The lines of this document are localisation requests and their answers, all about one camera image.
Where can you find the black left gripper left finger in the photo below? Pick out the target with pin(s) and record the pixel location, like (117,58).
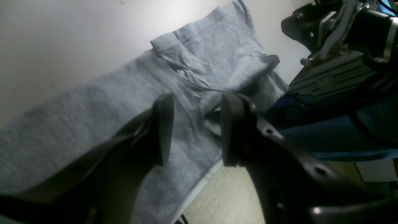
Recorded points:
(102,185)

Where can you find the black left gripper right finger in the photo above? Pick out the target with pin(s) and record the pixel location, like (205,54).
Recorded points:
(293,186)

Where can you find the grey T-shirt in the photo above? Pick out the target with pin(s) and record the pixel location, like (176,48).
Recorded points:
(196,63)

